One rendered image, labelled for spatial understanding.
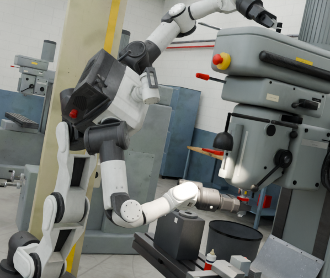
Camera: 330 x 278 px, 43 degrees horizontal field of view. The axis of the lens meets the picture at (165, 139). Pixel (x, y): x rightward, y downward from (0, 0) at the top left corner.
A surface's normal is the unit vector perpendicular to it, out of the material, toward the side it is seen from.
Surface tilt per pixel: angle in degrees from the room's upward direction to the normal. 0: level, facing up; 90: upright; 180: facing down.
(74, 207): 81
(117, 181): 64
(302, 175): 90
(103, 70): 58
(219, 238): 94
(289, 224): 90
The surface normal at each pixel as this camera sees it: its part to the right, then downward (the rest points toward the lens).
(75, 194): 0.64, 0.27
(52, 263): 0.49, 0.62
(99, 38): 0.50, 0.17
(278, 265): -0.68, -0.55
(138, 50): -0.14, -0.44
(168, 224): -0.85, -0.12
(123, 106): 0.66, -0.36
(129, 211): 0.43, -0.30
